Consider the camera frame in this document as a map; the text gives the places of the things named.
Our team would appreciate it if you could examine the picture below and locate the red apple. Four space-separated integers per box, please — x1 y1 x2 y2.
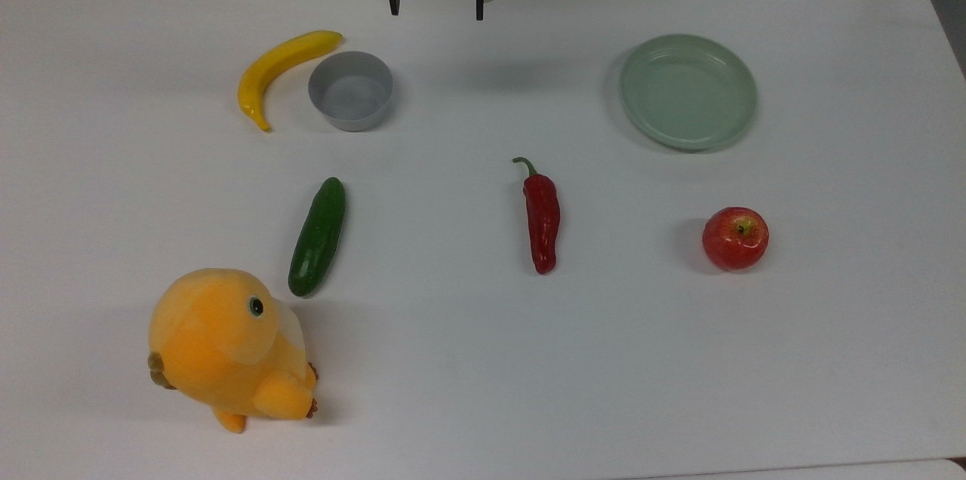
701 207 771 272

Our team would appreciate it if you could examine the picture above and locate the orange plush toy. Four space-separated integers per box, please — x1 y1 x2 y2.
146 267 320 435

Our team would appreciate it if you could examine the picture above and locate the pale green plate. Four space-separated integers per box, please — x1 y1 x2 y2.
619 33 758 152

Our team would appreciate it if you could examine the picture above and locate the yellow banana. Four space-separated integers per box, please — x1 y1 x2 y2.
237 29 346 133

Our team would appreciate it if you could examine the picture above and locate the green cucumber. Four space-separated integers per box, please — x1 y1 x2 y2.
288 177 347 298

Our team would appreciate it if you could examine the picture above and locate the red chili pepper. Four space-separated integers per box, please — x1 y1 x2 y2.
512 156 561 275

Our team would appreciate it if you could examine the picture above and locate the grey bowl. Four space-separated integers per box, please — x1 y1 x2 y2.
307 51 395 133

